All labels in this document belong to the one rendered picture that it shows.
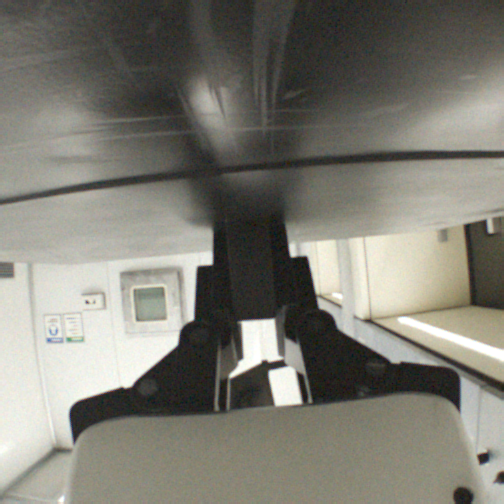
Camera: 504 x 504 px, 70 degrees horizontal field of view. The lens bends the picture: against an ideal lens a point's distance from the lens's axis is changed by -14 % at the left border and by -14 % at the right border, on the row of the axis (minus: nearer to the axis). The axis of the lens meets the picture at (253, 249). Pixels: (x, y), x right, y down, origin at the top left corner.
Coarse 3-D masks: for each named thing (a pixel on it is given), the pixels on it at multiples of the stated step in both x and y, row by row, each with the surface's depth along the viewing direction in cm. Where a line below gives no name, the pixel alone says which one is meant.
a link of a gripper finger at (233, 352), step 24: (216, 240) 14; (216, 264) 14; (216, 288) 13; (216, 312) 12; (240, 336) 14; (168, 360) 12; (240, 360) 14; (144, 384) 11; (168, 384) 11; (144, 408) 11
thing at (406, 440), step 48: (96, 432) 9; (144, 432) 9; (192, 432) 9; (240, 432) 9; (288, 432) 9; (336, 432) 8; (384, 432) 8; (432, 432) 8; (96, 480) 8; (144, 480) 8; (192, 480) 8; (240, 480) 8; (288, 480) 8; (336, 480) 7; (384, 480) 7; (432, 480) 7; (480, 480) 7
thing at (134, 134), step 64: (0, 0) 2; (64, 0) 2; (128, 0) 2; (192, 0) 2; (256, 0) 2; (320, 0) 2; (384, 0) 2; (448, 0) 2; (0, 64) 2; (64, 64) 3; (128, 64) 3; (192, 64) 3; (256, 64) 3; (320, 64) 3; (384, 64) 3; (448, 64) 3; (0, 128) 3; (64, 128) 4; (128, 128) 4; (192, 128) 4; (256, 128) 4; (320, 128) 5; (384, 128) 5; (448, 128) 5; (0, 192) 6; (64, 192) 6; (128, 192) 7; (192, 192) 7; (256, 192) 8; (320, 192) 8; (384, 192) 9; (448, 192) 10; (0, 256) 16; (64, 256) 20; (128, 256) 24; (256, 256) 11; (256, 320) 11
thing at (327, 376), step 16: (304, 320) 12; (320, 320) 12; (304, 336) 11; (320, 336) 12; (336, 336) 11; (304, 352) 11; (320, 352) 11; (336, 352) 11; (304, 368) 11; (320, 368) 11; (336, 368) 11; (304, 384) 13; (320, 384) 10; (336, 384) 10; (352, 384) 10; (304, 400) 12; (320, 400) 10
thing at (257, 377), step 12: (264, 360) 163; (276, 360) 166; (252, 372) 169; (264, 372) 162; (240, 384) 159; (252, 384) 167; (264, 384) 175; (240, 396) 155; (252, 396) 156; (264, 396) 164; (240, 408) 154
